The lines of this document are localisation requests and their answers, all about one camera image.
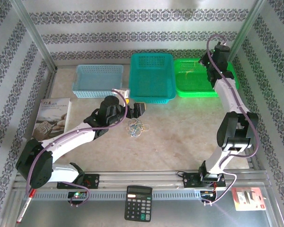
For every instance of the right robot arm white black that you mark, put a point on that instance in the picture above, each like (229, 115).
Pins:
(227, 99)

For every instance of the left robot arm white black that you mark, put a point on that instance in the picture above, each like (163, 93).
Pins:
(68, 139)

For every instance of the green plastic basket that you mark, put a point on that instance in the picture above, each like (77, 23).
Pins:
(191, 82)

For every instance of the light blue plastic basket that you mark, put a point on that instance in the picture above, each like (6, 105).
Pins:
(97, 78)

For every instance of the teal plastic basket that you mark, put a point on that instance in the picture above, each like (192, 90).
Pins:
(151, 71)

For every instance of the book with bread cover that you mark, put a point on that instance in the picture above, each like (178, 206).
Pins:
(52, 113)

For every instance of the left controller board green LED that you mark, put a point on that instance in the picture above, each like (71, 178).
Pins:
(78, 195)

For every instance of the black desk calculator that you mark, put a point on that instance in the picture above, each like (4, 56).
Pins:
(138, 203)

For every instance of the grey metal shelf plate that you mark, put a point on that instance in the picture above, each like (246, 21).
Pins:
(191, 215)

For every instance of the red white marker pen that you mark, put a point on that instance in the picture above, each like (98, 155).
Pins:
(23, 210)

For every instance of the red packaged USB drive card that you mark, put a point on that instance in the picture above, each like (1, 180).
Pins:
(248, 198)

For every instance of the aluminium frame post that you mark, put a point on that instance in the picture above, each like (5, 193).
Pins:
(35, 35)
(246, 30)

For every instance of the aluminium mounting rail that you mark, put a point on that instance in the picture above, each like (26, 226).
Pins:
(137, 178)

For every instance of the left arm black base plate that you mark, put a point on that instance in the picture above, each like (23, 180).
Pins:
(92, 180)

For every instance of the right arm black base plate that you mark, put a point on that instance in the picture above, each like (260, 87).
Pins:
(190, 179)

